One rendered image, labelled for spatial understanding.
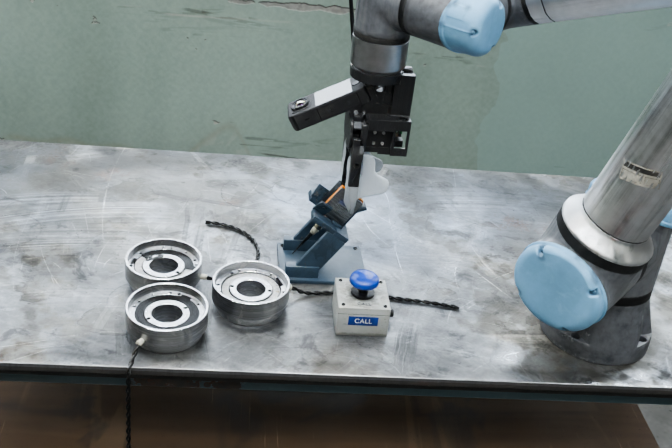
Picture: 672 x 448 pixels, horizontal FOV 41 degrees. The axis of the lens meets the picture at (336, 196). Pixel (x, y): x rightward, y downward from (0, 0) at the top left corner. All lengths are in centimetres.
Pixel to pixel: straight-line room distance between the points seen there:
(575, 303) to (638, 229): 11
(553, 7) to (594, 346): 45
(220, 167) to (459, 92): 142
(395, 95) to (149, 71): 169
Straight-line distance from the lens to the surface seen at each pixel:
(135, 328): 116
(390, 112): 122
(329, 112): 121
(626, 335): 127
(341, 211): 129
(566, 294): 108
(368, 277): 120
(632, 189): 102
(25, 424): 146
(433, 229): 149
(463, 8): 109
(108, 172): 158
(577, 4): 116
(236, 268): 127
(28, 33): 286
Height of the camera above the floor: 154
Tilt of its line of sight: 29 degrees down
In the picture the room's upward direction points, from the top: 7 degrees clockwise
